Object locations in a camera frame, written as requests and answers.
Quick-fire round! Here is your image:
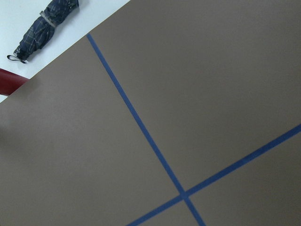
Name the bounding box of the folded dark blue umbrella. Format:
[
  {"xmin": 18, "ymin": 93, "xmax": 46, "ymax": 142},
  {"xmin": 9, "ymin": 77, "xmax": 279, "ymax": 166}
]
[{"xmin": 7, "ymin": 0, "xmax": 79, "ymax": 64}]

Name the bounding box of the red fire extinguisher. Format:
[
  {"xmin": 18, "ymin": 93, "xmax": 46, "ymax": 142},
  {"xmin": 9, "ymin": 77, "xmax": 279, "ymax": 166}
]
[{"xmin": 0, "ymin": 68, "xmax": 29, "ymax": 97}]

